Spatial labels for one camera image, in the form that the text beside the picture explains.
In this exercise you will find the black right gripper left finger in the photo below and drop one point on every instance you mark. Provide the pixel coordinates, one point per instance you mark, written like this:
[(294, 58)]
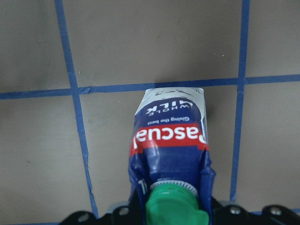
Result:
[(121, 213)]

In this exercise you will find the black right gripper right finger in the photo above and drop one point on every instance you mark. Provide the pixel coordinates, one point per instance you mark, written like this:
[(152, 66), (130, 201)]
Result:
[(230, 213)]

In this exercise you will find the blue white milk carton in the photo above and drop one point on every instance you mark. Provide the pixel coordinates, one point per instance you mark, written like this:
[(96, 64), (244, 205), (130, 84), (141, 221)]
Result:
[(169, 160)]

